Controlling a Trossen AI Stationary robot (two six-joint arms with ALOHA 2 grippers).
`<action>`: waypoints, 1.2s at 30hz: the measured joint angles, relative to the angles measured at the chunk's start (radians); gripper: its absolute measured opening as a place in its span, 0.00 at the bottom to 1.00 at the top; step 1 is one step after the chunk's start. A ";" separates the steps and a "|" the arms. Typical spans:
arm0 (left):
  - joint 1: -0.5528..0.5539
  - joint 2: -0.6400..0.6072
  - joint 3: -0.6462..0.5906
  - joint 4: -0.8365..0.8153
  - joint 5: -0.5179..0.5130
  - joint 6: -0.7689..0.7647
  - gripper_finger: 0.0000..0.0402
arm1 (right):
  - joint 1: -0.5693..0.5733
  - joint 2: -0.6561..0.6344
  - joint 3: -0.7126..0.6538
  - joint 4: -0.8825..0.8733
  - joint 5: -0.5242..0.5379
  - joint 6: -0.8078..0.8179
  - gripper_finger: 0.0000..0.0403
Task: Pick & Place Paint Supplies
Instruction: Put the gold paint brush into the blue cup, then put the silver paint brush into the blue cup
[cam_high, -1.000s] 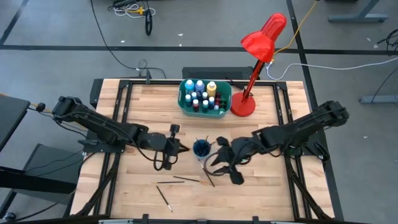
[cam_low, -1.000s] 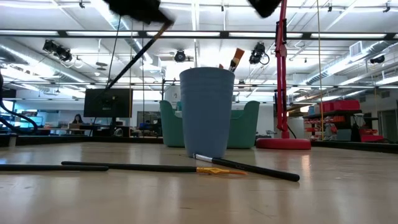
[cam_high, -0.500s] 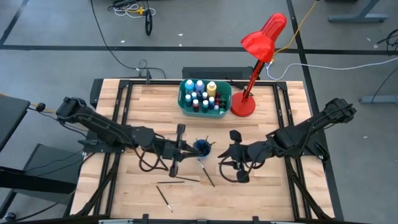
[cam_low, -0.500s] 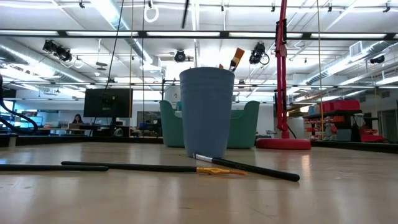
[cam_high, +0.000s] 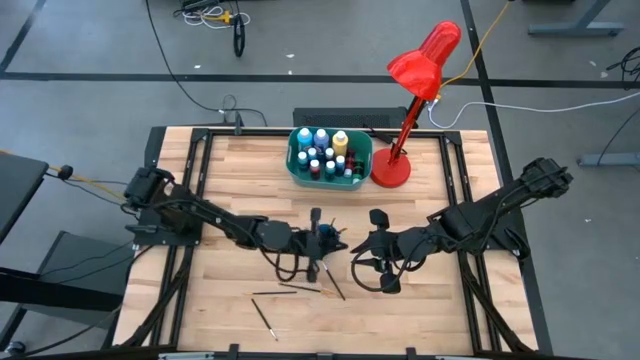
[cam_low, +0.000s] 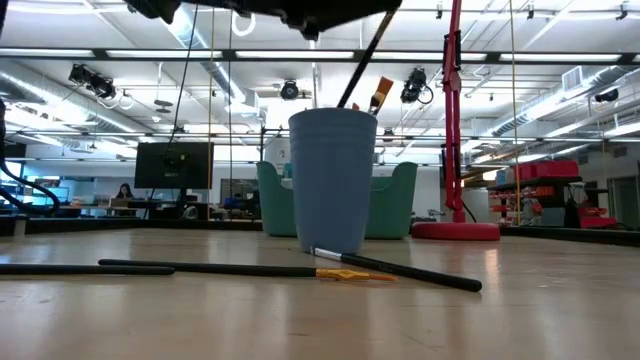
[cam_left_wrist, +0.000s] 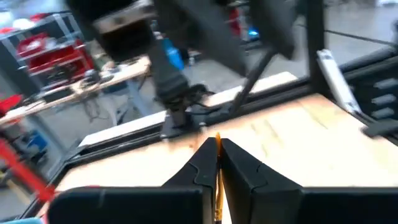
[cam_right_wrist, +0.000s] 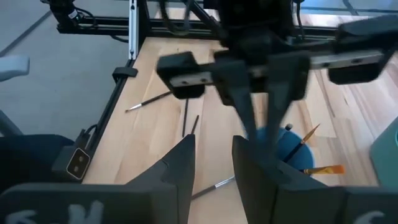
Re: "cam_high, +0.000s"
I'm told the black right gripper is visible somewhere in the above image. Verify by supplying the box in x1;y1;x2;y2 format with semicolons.
350;208;417;296

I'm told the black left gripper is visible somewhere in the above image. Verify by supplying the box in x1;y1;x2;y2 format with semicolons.
291;207;350;284

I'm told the blue plastic cup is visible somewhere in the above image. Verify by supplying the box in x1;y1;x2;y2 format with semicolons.
317;222;341;242

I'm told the silver ferrule black paintbrush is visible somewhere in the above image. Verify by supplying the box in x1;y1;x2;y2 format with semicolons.
321;258;347;302

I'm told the gold ferrule black paintbrush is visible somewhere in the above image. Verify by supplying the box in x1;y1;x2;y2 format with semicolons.
278;281;332;295

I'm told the large yellow paint bottle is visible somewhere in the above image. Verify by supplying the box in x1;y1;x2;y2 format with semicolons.
331;129;350;157

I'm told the teal plastic bin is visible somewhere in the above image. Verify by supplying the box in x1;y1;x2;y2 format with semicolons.
284;125;375;193

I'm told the black grille box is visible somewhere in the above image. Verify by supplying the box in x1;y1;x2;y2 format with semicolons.
292;105;419;129

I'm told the red desk lamp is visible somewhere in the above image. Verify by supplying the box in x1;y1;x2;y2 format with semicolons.
369;19;462;190

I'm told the black cart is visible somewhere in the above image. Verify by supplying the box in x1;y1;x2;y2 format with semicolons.
0;229;139;351

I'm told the gray desk foot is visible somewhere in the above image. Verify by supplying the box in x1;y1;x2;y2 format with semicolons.
577;152;640;168

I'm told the gray desk leg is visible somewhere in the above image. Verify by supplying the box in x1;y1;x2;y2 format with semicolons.
527;0;626;38

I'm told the black desk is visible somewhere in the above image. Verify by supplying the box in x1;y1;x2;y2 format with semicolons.
0;152;50;244

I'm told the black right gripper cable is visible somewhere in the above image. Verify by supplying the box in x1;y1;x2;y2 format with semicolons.
349;249;404;294

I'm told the black loop strap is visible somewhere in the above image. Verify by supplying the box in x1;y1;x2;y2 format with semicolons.
232;12;247;59

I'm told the yellow cable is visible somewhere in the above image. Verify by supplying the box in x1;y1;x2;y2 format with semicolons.
0;148;129;204
438;0;514;91

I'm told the black floor cable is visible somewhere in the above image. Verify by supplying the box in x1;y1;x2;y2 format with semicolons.
144;0;269;127

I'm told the white cable bundle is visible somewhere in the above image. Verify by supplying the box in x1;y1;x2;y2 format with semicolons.
172;0;251;30

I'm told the black cable bundle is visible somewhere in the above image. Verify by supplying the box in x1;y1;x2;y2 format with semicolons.
604;44;640;84

